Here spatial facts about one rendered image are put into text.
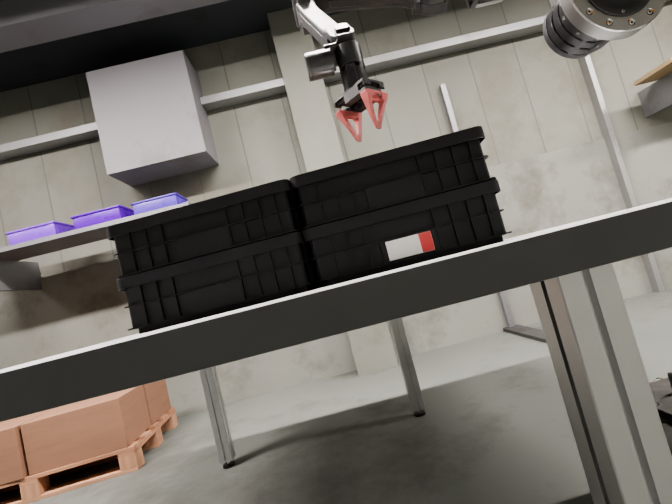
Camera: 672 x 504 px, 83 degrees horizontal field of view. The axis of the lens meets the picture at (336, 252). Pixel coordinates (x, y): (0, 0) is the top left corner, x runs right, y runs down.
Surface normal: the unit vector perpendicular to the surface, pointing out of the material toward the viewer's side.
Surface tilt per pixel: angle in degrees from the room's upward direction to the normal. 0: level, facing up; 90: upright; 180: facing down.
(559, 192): 90
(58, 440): 90
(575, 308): 90
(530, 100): 90
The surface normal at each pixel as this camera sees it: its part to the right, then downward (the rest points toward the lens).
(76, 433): 0.11, -0.11
